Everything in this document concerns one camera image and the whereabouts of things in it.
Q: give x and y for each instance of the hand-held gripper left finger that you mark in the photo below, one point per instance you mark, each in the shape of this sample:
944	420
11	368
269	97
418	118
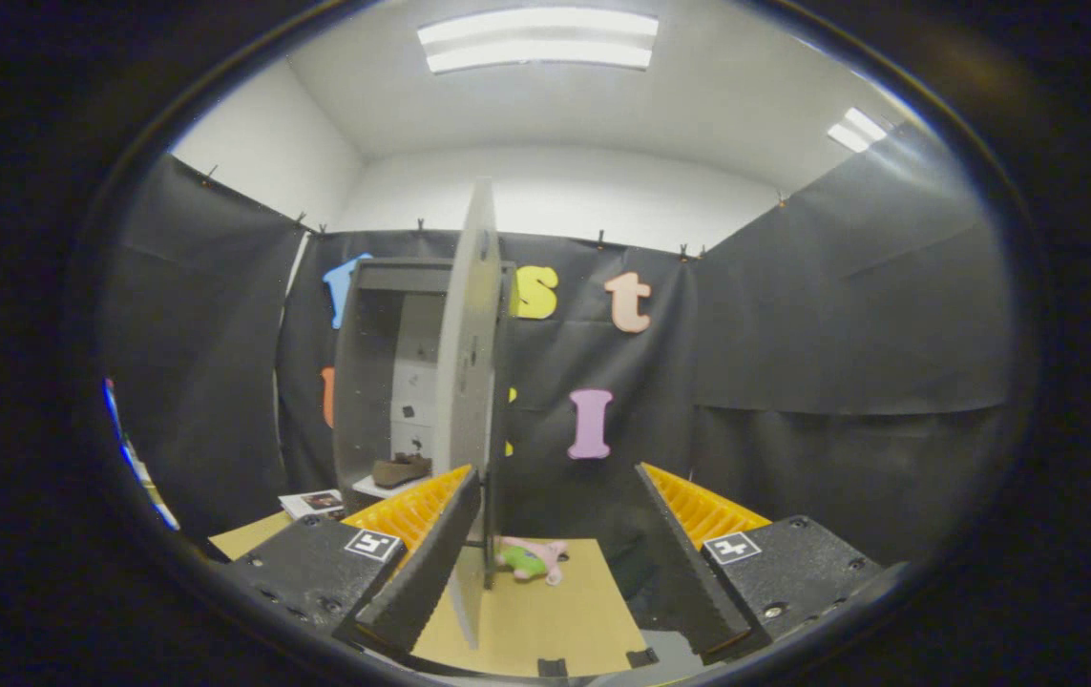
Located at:
430	572

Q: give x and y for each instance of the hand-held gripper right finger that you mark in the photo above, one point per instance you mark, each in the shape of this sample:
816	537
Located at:
683	572

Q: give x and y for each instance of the brown fuzzy shoe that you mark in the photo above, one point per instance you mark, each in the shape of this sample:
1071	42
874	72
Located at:
402	472

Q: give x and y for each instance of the grey shoe cabinet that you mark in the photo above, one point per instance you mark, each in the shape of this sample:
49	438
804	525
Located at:
359	382

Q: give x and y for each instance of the white shoe cabinet door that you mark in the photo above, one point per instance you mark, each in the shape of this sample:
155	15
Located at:
464	363

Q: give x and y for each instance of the small black block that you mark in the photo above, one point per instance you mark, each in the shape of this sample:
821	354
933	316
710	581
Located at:
553	667
642	658

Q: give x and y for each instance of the pink plush toy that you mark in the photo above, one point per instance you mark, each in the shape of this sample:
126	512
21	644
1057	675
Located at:
526	563

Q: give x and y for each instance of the white cover book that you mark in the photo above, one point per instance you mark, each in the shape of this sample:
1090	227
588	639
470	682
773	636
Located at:
311	504

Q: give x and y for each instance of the black backdrop cloth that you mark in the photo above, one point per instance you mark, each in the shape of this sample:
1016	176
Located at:
793	334

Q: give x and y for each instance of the small ceiling light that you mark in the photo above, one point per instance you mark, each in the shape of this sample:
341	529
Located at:
855	130

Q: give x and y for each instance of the long ceiling light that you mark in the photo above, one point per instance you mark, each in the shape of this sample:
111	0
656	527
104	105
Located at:
540	40

